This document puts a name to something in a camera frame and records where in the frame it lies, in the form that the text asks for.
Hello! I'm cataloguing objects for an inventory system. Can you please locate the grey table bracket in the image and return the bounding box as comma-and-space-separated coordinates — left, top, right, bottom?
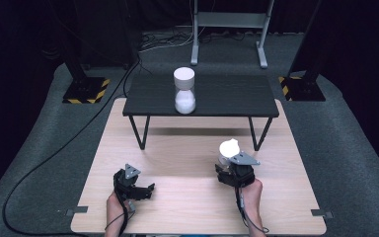
310, 208, 335, 219
64, 205, 90, 217

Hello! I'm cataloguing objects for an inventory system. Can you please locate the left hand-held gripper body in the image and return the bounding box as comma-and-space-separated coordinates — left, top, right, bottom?
113, 163, 148, 201

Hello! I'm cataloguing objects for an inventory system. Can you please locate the person's left hand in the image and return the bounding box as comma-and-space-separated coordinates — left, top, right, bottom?
106, 191, 136, 225

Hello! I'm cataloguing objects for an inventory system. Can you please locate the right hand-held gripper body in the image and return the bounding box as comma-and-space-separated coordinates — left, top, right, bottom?
217, 151, 262, 189

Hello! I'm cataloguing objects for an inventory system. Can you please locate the black stand with striped base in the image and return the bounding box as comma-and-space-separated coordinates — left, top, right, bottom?
61, 0, 112, 105
277, 0, 328, 103

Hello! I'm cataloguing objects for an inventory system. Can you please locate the person's right hand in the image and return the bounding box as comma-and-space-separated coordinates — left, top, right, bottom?
234, 179, 265, 215

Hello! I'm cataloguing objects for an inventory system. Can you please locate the bundle of floor cables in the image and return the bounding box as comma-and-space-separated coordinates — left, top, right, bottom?
139, 30, 195, 53

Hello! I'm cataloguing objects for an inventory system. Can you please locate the small black shelf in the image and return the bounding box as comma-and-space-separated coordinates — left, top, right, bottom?
121, 73, 280, 152

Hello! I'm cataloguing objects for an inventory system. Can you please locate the clear jar with white lid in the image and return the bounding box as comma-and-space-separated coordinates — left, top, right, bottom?
173, 66, 197, 116

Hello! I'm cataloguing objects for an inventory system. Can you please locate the long black floor cable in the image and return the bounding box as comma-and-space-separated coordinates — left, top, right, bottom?
1, 55, 142, 237

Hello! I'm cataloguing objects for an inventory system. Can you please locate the grey metal stand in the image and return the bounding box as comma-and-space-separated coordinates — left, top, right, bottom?
189, 0, 275, 70

